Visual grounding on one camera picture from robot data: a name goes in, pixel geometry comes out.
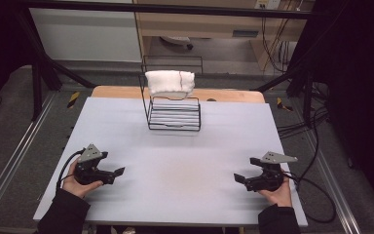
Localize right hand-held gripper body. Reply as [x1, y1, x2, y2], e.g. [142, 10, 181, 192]
[243, 151, 299, 193]

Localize right hand-held gripper black cable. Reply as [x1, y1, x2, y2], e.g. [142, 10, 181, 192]
[281, 171, 337, 224]

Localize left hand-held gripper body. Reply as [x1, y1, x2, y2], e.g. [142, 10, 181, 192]
[73, 143, 117, 186]

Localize white cabinet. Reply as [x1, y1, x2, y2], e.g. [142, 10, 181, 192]
[29, 7, 143, 63]

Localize left hand-held gripper black cable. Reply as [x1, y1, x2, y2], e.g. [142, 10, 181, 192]
[55, 148, 86, 193]

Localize pale grey table mat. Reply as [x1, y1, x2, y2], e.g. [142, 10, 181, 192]
[32, 97, 309, 228]

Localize bundle of black floor cables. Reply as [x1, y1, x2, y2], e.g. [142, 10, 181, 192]
[277, 81, 331, 140]

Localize white towel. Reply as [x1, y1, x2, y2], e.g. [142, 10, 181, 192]
[144, 69, 196, 100]

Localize black curtain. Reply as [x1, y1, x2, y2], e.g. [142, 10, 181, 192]
[313, 0, 374, 209]
[0, 0, 35, 118]

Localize white chair base with castor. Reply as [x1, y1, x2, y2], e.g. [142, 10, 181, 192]
[160, 35, 195, 51]

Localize hand-held gripper black cable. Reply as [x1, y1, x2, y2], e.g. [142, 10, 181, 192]
[281, 171, 337, 224]
[55, 148, 86, 193]

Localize black frame crossbar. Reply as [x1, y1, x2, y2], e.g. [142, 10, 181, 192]
[13, 0, 323, 20]

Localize black metal stand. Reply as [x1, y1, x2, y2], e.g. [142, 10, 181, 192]
[254, 57, 317, 129]
[13, 6, 97, 122]

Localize yellow black tape strip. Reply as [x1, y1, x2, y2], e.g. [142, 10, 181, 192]
[66, 91, 81, 109]
[276, 97, 294, 112]

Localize aluminium floor rail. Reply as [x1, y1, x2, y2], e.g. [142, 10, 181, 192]
[304, 129, 362, 234]
[0, 92, 58, 222]

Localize person's left hand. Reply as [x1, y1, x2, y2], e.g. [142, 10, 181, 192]
[61, 158, 104, 200]

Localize hanging cables under desk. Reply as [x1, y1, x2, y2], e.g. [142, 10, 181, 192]
[260, 16, 294, 74]

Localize person's right hand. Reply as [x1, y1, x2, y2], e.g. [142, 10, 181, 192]
[257, 168, 293, 209]

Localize black wire rack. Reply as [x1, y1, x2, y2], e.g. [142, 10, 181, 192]
[138, 55, 205, 133]

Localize white power strip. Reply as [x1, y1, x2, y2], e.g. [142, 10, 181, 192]
[254, 0, 282, 11]

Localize light wooden desk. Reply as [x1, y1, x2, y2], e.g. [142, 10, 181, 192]
[131, 0, 317, 71]

